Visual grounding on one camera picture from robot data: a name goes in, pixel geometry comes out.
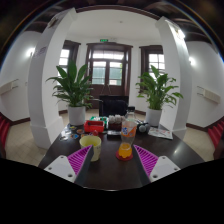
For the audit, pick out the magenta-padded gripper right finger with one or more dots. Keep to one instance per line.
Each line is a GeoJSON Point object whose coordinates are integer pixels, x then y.
{"type": "Point", "coordinates": [146, 159]}

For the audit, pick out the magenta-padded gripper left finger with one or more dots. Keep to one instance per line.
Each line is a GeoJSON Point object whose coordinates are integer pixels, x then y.
{"type": "Point", "coordinates": [80, 159]}

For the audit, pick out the clear orange-labelled drink bottle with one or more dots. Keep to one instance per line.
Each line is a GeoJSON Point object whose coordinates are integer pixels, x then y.
{"type": "Point", "coordinates": [127, 136]}

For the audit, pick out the yellow cup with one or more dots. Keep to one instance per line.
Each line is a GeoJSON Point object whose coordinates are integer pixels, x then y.
{"type": "Point", "coordinates": [91, 143]}

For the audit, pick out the printed magazine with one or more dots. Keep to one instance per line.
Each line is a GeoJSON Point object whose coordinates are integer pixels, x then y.
{"type": "Point", "coordinates": [160, 132]}

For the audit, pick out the grey round plush toy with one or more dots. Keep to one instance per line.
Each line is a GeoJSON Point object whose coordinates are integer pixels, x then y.
{"type": "Point", "coordinates": [143, 128]}

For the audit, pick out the red box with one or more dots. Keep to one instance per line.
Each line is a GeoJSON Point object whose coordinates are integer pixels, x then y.
{"type": "Point", "coordinates": [93, 126]}

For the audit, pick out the flat black device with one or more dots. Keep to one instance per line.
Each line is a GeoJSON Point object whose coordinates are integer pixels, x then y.
{"type": "Point", "coordinates": [114, 133]}

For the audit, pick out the green box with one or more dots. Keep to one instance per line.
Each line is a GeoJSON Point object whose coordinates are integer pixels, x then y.
{"type": "Point", "coordinates": [100, 118]}

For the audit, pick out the basket of white items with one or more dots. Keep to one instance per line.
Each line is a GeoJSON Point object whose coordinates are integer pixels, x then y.
{"type": "Point", "coordinates": [116, 121]}

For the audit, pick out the small potted green plant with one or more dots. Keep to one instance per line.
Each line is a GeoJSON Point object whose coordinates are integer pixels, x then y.
{"type": "Point", "coordinates": [156, 95]}

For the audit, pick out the large potted green plant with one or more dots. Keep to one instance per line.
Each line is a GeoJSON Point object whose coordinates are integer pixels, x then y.
{"type": "Point", "coordinates": [75, 93]}

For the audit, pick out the red carpeted staircase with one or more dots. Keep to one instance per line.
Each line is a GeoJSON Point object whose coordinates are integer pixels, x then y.
{"type": "Point", "coordinates": [3, 131]}
{"type": "Point", "coordinates": [216, 133]}

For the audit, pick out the dark wooden double door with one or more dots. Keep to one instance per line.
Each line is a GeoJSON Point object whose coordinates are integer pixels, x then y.
{"type": "Point", "coordinates": [108, 71]}

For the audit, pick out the wide dark-framed window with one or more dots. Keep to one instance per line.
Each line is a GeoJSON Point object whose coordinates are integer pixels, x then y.
{"type": "Point", "coordinates": [154, 61]}

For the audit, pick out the narrow dark-framed window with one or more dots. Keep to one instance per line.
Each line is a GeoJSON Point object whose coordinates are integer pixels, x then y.
{"type": "Point", "coordinates": [65, 58]}

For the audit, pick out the green exit sign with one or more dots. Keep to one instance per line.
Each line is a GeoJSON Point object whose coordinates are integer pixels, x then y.
{"type": "Point", "coordinates": [103, 40]}

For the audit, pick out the long white wall unit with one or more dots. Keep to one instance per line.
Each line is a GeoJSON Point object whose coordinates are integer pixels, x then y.
{"type": "Point", "coordinates": [210, 95]}

